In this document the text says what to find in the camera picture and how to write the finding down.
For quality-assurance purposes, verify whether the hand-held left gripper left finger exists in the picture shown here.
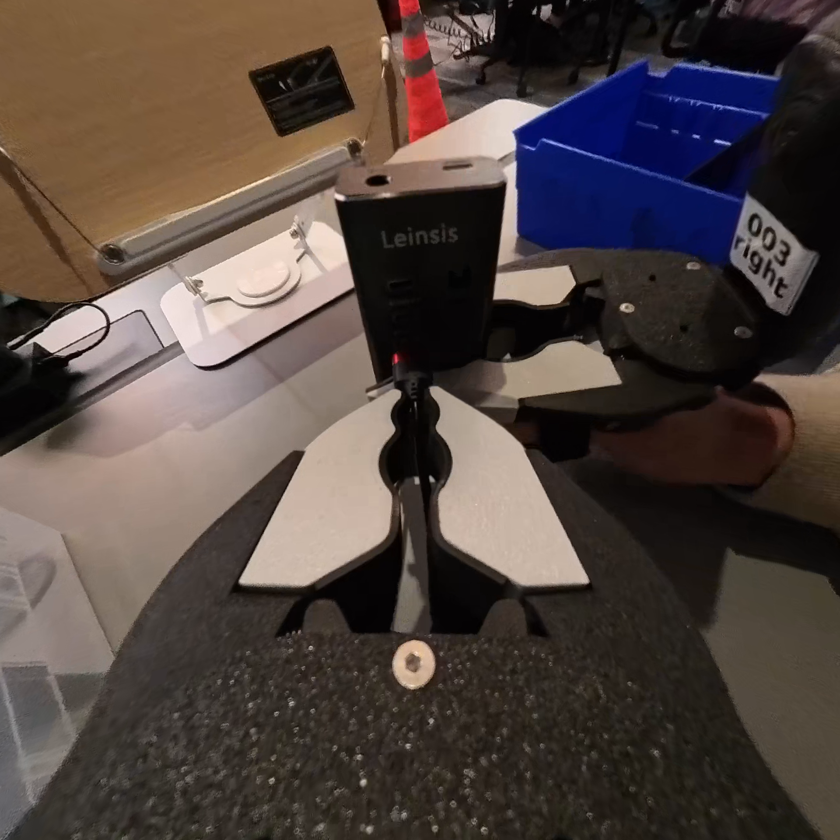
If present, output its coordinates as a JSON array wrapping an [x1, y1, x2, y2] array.
[[239, 387, 421, 589]]

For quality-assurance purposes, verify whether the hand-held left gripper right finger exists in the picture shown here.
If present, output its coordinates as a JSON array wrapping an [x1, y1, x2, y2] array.
[[423, 387, 589, 589]]

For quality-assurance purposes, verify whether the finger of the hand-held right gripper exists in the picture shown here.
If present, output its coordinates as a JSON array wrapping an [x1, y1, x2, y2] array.
[[459, 331, 627, 414], [489, 262, 605, 337]]

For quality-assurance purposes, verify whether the black multi-port charger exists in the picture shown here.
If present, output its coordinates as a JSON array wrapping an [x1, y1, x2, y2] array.
[[335, 157, 508, 395]]

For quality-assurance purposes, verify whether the red and black usb cable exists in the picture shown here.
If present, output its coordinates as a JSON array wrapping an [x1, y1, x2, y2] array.
[[392, 351, 437, 500]]

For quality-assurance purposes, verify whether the person's right forearm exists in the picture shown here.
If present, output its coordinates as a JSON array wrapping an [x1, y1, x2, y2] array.
[[715, 374, 840, 532]]

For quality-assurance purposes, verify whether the person's right hand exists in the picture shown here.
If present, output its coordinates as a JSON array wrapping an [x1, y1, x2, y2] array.
[[591, 384, 796, 488]]

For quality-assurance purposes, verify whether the blue plastic bin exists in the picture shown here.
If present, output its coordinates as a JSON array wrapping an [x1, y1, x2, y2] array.
[[514, 59, 785, 266]]

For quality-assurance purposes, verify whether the orange traffic cone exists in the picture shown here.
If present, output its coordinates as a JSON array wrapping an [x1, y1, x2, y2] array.
[[397, 0, 450, 144]]

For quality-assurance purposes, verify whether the black office chair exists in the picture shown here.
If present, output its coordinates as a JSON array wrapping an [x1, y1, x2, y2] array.
[[474, 0, 631, 89]]

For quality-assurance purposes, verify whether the clear plastic bin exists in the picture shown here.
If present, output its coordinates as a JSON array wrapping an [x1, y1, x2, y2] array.
[[0, 508, 116, 729]]

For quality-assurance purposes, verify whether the small black display device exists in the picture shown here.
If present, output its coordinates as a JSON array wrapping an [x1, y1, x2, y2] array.
[[0, 341, 89, 454]]

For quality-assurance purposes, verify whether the wooden book stand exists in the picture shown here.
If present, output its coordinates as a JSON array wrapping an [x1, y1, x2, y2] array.
[[0, 0, 401, 368]]

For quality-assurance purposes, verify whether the thin black device cable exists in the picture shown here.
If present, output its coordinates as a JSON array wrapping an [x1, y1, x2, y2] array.
[[7, 302, 112, 368]]

